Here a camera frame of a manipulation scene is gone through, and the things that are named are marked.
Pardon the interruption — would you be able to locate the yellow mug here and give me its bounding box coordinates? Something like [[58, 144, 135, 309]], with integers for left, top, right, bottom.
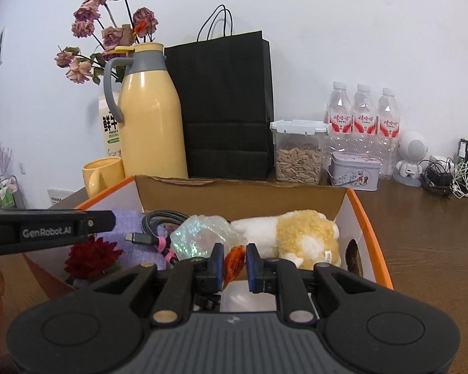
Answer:
[[82, 156, 125, 199]]

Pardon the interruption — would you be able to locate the red artificial flower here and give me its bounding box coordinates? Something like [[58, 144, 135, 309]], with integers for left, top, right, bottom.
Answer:
[[64, 237, 123, 281]]

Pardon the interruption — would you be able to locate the black paper bag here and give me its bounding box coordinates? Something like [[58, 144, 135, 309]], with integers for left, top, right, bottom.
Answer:
[[164, 5, 275, 180]]

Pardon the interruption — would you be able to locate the white robot speaker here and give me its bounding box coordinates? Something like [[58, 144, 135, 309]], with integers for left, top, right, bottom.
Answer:
[[393, 130, 429, 187]]

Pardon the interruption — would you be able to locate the iridescent clear bag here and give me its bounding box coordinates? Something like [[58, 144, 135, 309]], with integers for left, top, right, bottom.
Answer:
[[169, 214, 250, 266]]

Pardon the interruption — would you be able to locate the orange white plush toy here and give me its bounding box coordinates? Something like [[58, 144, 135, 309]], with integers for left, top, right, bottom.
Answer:
[[230, 210, 341, 271]]

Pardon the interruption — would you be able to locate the white milk carton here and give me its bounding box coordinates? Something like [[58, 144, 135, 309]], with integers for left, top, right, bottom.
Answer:
[[97, 90, 122, 158]]

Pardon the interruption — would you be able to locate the white cable bundle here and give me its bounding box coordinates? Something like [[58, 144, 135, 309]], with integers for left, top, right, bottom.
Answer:
[[430, 155, 468, 200]]

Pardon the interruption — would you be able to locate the orange item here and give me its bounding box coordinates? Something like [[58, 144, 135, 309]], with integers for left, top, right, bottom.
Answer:
[[223, 243, 247, 285]]

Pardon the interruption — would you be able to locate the clear seed container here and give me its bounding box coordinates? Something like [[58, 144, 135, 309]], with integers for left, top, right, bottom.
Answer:
[[270, 119, 330, 185]]

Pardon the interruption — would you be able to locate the orange cardboard box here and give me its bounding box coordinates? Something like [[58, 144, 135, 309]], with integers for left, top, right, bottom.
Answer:
[[24, 175, 394, 293]]

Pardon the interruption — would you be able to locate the black cable bundle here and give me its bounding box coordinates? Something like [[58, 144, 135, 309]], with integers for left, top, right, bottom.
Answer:
[[418, 160, 454, 197]]

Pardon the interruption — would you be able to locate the purple wall sticker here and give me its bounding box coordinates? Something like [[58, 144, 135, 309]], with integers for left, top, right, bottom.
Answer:
[[0, 132, 16, 177]]

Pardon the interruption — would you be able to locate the clear water bottle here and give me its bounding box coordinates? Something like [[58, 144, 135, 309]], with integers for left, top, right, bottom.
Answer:
[[376, 88, 400, 180], [324, 81, 355, 156], [352, 84, 378, 156]]

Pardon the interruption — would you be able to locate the printed tin box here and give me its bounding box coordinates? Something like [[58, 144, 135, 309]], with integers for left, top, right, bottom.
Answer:
[[327, 151, 381, 192]]

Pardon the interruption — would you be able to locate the yellow thermos jug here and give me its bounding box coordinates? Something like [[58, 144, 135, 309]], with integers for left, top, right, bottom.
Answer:
[[103, 42, 189, 179]]

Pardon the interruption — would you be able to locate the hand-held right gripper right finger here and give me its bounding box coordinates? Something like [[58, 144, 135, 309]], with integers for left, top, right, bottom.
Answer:
[[245, 242, 378, 326]]

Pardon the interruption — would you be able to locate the grey braided cable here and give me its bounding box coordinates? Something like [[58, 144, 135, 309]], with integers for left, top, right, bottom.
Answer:
[[127, 209, 190, 266]]

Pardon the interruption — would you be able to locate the dried pink rose bouquet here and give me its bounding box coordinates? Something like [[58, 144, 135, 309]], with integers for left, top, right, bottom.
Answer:
[[55, 0, 158, 84]]

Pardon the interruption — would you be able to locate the wire rack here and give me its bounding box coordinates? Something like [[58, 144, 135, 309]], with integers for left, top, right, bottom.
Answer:
[[0, 170, 24, 212]]

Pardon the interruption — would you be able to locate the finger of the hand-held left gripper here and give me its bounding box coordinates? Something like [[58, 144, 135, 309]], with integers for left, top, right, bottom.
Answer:
[[0, 209, 116, 234]]

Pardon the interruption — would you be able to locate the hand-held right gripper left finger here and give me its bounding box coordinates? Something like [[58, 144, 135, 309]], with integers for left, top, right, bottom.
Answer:
[[74, 242, 225, 327]]

